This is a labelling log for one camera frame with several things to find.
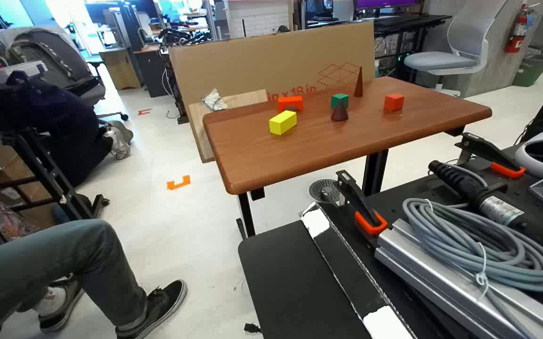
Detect brown cone block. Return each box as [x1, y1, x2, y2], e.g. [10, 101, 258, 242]
[353, 65, 366, 101]

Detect coiled grey cable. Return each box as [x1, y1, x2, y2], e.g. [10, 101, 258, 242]
[400, 197, 543, 302]

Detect green bin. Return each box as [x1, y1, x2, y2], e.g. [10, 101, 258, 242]
[511, 52, 543, 89]

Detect person in black clothes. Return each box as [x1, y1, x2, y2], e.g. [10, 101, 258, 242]
[0, 72, 117, 189]

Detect black table leg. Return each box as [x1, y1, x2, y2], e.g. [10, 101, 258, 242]
[236, 189, 258, 242]
[360, 150, 390, 199]

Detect light wooden cabinet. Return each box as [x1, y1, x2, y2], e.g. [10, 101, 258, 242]
[96, 46, 143, 93]

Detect black tripod stand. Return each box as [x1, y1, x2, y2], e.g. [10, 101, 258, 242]
[0, 127, 109, 221]

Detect crumpled white paper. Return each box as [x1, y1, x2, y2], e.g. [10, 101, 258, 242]
[202, 88, 224, 114]

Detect orange rectangular block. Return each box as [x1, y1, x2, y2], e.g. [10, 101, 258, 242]
[275, 95, 306, 116]

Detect white office chair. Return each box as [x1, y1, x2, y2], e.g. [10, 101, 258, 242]
[402, 0, 509, 99]

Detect black desk with shelves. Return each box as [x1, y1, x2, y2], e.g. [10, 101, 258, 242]
[372, 14, 455, 86]

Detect white sneaker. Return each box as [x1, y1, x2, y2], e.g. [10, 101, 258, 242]
[108, 120, 136, 163]

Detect orange cube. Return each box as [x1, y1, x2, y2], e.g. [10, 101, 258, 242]
[383, 93, 407, 116]

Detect grey sneaker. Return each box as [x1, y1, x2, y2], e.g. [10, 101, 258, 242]
[34, 278, 87, 336]

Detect maroon cylinder block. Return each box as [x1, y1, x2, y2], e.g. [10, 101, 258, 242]
[330, 106, 351, 125]

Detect round grey metal disc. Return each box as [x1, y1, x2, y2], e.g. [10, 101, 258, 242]
[307, 178, 347, 212]

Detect grey black office chair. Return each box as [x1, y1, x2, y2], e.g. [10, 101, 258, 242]
[0, 25, 130, 123]

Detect black platform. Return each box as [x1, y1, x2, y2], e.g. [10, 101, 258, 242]
[236, 159, 543, 339]

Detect flat cardboard box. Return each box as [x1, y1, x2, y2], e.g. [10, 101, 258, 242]
[187, 88, 272, 167]

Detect yellow rectangular block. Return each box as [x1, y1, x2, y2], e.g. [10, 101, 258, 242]
[268, 110, 300, 138]

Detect orange tape floor mark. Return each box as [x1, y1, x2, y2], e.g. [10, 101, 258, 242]
[164, 174, 194, 193]

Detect black sneaker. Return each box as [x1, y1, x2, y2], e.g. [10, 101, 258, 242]
[115, 280, 189, 339]

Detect red fire extinguisher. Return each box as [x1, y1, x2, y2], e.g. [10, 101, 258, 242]
[504, 3, 532, 57]

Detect black ribbed handle tool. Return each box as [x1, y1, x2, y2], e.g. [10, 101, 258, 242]
[426, 159, 528, 231]

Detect large cardboard sheet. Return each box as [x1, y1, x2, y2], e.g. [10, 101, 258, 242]
[168, 22, 377, 125]

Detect black clamp orange handle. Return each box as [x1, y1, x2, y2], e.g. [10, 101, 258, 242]
[455, 133, 528, 184]
[334, 169, 390, 240]

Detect green cube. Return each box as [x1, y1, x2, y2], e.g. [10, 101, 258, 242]
[330, 93, 351, 112]

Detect dark background desk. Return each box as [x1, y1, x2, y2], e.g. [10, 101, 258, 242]
[132, 42, 174, 101]

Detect white tape patch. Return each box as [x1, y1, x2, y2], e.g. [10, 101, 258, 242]
[300, 208, 332, 242]
[360, 304, 417, 339]

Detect person leg grey trousers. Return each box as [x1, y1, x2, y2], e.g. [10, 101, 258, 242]
[0, 214, 149, 339]

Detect aluminium extrusion bar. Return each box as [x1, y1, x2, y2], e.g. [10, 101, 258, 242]
[373, 218, 543, 339]

